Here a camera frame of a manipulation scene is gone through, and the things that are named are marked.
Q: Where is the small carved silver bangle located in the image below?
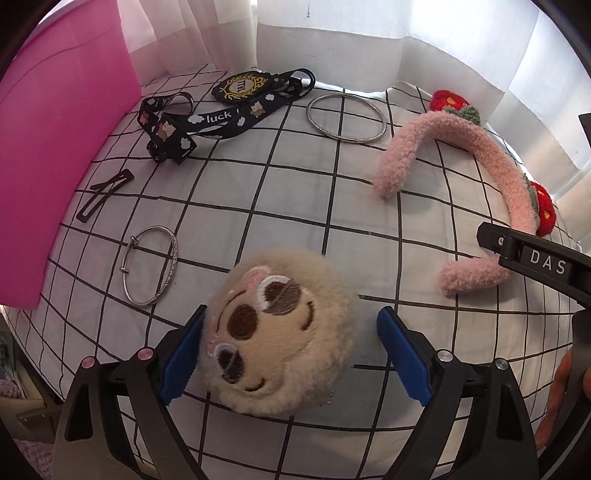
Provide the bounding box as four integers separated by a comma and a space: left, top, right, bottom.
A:
117, 226, 179, 306

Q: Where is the black snap hair clip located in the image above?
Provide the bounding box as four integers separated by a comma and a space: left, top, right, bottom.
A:
76, 173, 133, 223
90, 169, 135, 192

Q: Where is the white curtain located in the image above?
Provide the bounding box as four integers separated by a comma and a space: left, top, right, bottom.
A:
117, 0, 591, 199

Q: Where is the lilac knitted cloth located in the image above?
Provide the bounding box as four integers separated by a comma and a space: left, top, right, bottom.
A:
0, 376, 28, 398

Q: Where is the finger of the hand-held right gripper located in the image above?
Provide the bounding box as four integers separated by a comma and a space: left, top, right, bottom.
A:
477, 222, 525, 275

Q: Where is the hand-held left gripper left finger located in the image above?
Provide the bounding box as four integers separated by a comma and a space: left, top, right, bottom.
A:
52, 304, 211, 480

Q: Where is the black printed lanyard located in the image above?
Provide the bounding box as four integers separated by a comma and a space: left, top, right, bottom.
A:
139, 68, 317, 165

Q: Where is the pink plastic bin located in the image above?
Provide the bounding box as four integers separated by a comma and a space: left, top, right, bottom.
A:
0, 0, 141, 309

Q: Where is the person's right hand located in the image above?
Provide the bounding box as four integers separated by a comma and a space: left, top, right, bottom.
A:
553, 350, 574, 412

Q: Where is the white checked cloth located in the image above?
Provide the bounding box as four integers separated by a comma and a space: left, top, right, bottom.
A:
4, 65, 591, 480

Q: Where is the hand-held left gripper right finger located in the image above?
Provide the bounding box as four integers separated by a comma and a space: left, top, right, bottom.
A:
376, 305, 541, 480

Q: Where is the black oval badge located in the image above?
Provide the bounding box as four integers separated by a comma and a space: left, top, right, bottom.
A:
211, 71, 283, 103

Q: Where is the pink fluffy strawberry headband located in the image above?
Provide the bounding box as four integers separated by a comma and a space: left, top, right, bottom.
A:
373, 90, 557, 297

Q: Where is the large plain silver bangle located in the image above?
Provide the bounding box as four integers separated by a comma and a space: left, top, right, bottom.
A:
306, 93, 387, 144

